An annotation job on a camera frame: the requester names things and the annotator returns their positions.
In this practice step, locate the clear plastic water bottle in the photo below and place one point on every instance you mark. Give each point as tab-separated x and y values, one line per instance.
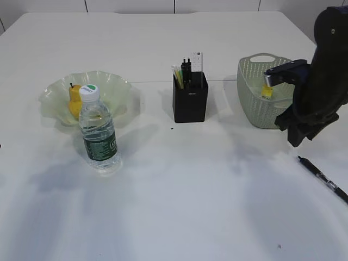
98	132

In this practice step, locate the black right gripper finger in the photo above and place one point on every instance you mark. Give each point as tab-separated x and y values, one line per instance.
316	129
297	133

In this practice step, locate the green wavy glass plate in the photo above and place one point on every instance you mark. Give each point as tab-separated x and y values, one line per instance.
114	91

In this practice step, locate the black square pen holder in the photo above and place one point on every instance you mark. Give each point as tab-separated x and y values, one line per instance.
189	104

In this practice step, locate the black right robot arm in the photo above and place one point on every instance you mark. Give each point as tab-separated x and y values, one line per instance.
329	63

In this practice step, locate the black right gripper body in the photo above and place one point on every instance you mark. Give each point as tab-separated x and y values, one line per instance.
312	105

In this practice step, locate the clear plastic ruler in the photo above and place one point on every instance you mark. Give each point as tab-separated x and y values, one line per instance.
196	60

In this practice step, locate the blue grey wrist camera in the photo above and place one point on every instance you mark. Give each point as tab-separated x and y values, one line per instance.
294	72

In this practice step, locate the black pen crossing ruler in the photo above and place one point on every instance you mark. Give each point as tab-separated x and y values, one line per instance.
188	72

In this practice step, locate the green woven plastic basket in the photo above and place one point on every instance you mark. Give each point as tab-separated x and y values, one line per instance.
250	80

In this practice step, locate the yellow utility knife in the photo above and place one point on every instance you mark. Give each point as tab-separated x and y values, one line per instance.
177	75

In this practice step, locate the yellow pear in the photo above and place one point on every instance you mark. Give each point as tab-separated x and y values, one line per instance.
75	103

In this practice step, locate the black pen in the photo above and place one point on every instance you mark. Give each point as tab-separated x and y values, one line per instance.
327	182
184	73

